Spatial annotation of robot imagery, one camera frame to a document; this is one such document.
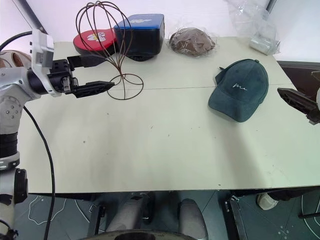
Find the black metal table leg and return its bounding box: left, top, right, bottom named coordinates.
left=86, top=203, right=106, bottom=238
left=224, top=194, right=249, bottom=240

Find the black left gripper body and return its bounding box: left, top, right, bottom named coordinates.
left=48, top=59, right=79, bottom=95

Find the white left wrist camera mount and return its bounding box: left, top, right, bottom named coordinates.
left=29, top=29, right=62, bottom=98

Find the white sneaker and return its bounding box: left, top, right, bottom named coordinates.
left=256, top=192, right=280, bottom=211

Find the brown and beige round object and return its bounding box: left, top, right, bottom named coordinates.
left=0, top=49, right=33, bottom=69

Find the blue and black box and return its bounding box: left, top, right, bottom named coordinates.
left=113, top=13, right=166, bottom=62

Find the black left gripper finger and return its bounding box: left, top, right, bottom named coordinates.
left=66, top=55, right=107, bottom=69
left=73, top=81, right=116, bottom=99

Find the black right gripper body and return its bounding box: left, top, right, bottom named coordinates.
left=304, top=106, right=320, bottom=125

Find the red oval case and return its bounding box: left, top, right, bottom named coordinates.
left=72, top=27, right=119, bottom=56

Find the brown hat in plastic bag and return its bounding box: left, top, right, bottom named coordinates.
left=168, top=26, right=219, bottom=59

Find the grey diagonal metal bar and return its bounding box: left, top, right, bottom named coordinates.
left=17, top=0, right=49, bottom=35

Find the green baseball cap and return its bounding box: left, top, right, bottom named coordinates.
left=207, top=58, right=270, bottom=124

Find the clear plastic bag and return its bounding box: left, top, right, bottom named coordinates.
left=224, top=0, right=283, bottom=56

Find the brown wire hat stand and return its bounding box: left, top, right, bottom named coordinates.
left=75, top=0, right=145, bottom=101

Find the dark rounded robot body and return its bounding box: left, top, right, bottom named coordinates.
left=93, top=229, right=192, bottom=240

